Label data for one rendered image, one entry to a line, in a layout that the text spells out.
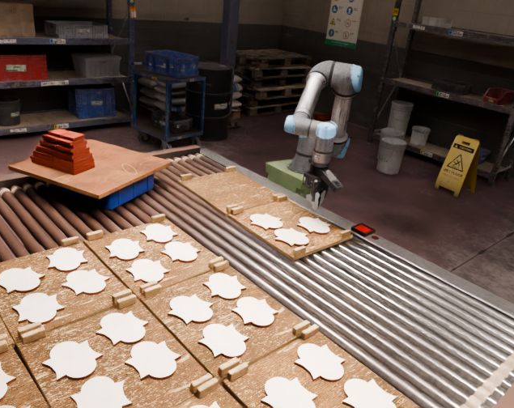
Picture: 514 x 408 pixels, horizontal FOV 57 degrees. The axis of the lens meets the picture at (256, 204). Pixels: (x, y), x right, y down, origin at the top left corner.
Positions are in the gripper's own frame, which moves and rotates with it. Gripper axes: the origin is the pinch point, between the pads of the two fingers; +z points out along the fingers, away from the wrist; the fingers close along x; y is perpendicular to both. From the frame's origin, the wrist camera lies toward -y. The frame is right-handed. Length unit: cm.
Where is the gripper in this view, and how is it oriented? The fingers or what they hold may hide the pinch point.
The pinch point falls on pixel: (316, 207)
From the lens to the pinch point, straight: 199.3
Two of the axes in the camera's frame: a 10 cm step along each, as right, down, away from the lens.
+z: -1.0, 9.0, 4.2
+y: -6.4, -3.8, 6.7
